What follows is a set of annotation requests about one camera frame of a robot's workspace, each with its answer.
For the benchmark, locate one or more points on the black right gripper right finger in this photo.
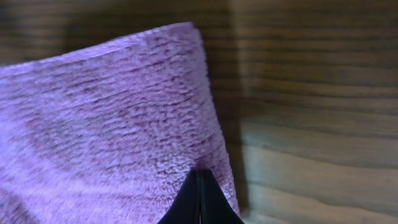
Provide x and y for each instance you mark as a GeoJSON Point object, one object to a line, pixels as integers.
{"type": "Point", "coordinates": [214, 207]}

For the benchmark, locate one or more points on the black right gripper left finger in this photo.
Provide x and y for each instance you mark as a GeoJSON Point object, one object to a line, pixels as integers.
{"type": "Point", "coordinates": [185, 207]}

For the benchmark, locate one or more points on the purple microfiber cloth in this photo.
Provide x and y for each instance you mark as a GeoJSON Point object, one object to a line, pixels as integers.
{"type": "Point", "coordinates": [109, 133]}

